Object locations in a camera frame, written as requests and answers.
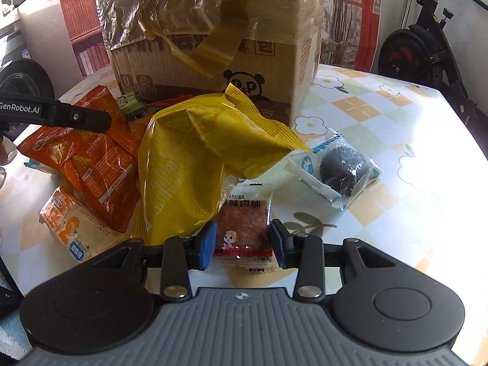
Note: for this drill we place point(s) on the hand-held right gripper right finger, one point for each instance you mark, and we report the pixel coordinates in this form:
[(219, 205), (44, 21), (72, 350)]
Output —
[(277, 246)]

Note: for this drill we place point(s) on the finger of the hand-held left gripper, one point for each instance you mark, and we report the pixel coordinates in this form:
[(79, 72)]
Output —
[(84, 116)]

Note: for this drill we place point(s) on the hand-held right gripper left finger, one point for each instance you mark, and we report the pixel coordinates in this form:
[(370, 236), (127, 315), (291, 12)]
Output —
[(207, 246)]

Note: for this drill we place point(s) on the small orange chip bag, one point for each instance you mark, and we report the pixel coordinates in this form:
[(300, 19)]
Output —
[(99, 101)]

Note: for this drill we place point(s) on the clear jerky packet red label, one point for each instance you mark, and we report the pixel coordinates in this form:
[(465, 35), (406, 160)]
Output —
[(242, 221)]

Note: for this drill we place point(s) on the small green snack packet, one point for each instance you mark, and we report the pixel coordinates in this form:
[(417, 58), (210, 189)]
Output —
[(127, 103)]

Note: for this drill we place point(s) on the large orange chip bag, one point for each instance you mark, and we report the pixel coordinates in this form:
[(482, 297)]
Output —
[(95, 167)]

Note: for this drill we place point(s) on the yellow snack bag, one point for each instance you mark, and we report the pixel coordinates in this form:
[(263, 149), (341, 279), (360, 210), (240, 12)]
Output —
[(183, 152)]

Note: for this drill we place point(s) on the black round cake packet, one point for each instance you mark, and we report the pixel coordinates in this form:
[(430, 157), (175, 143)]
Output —
[(339, 167)]

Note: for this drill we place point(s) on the white orange bread packet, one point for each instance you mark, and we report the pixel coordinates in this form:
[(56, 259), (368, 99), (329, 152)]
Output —
[(68, 221)]

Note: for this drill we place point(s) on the cardboard box with panda print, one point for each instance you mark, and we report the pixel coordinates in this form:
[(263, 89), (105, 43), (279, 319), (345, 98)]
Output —
[(267, 64)]

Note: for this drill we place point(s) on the white scooter with black wheel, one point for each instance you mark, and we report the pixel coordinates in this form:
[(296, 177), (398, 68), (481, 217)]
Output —
[(23, 84)]

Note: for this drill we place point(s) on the translucent yellowish plastic bag liner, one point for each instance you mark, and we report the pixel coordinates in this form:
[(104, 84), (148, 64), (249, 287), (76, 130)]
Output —
[(171, 7)]

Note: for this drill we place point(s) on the floral checkered tablecloth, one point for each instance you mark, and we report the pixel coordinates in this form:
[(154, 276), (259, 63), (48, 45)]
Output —
[(400, 122)]

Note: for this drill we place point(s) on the black exercise bike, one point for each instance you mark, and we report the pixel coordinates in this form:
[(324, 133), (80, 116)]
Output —
[(411, 49)]

